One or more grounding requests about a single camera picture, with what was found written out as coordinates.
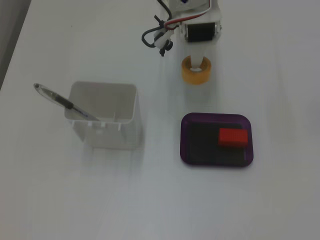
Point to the red rectangular block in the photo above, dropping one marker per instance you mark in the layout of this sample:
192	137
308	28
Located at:
232	136

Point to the black clear ballpoint pen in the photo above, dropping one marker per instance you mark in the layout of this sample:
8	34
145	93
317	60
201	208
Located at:
62	100

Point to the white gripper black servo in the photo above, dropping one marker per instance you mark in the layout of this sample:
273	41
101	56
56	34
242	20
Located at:
201	32

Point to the white plastic pen holder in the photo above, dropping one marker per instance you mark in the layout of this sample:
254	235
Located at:
107	130

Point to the yellow masking tape roll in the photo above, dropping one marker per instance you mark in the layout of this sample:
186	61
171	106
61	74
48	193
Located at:
196	77

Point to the purple metal tray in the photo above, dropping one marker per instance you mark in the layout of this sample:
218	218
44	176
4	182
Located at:
185	140

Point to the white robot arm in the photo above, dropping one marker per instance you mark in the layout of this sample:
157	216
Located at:
190	4

